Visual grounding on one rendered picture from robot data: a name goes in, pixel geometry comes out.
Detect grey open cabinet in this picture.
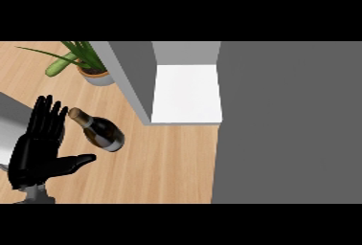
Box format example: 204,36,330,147
89,41,223,126

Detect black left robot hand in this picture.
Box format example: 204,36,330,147
7,94,98,190

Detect green potted plant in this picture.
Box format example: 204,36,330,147
16,41,115,87

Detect dark grey cabinet door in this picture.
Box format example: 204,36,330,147
210,41,362,205

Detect green cucumber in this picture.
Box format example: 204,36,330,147
44,52,80,78

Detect dark wine bottle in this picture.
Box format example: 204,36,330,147
68,107,127,153

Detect grey appliance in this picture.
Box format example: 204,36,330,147
0,92,35,167

